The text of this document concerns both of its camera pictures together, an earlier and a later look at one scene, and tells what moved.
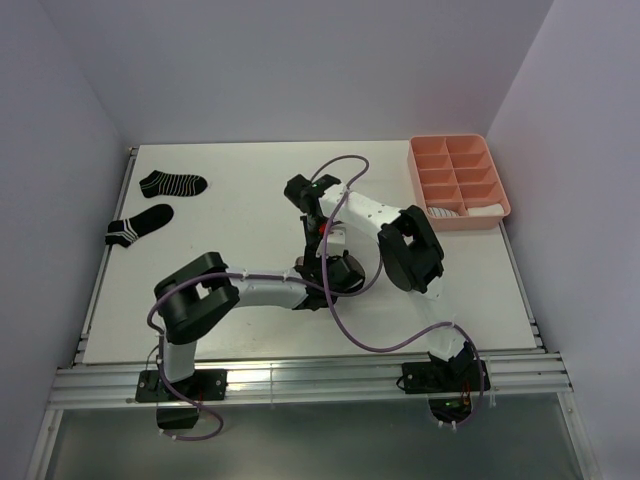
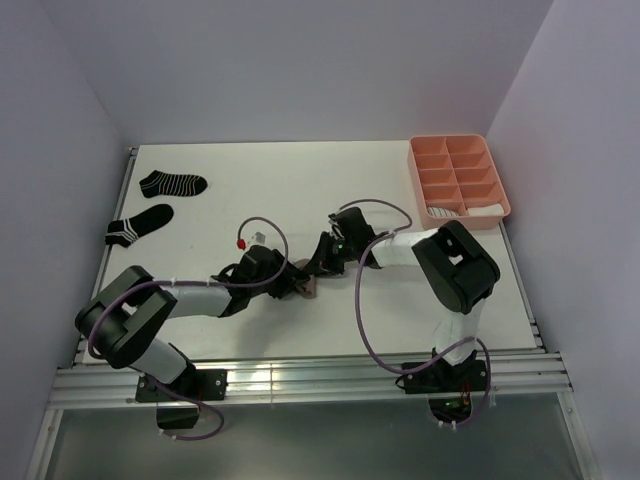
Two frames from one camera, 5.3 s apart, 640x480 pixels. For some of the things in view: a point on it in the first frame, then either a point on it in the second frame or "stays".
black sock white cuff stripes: (126, 231) stays
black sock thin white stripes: (160, 184) stays
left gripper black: (311, 264) → (288, 282)
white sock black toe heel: (441, 212) stays
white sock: (492, 210) stays
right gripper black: (309, 240) → (322, 262)
